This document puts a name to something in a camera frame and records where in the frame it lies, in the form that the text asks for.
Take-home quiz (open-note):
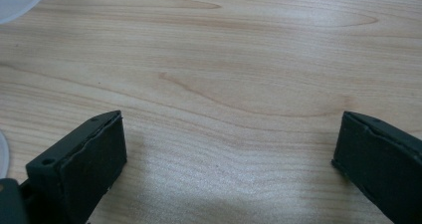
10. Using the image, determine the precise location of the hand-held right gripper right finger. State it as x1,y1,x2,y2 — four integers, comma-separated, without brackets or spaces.
330,111,422,224

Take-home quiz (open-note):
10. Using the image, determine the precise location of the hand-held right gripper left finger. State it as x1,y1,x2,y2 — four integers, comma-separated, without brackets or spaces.
25,110,128,224

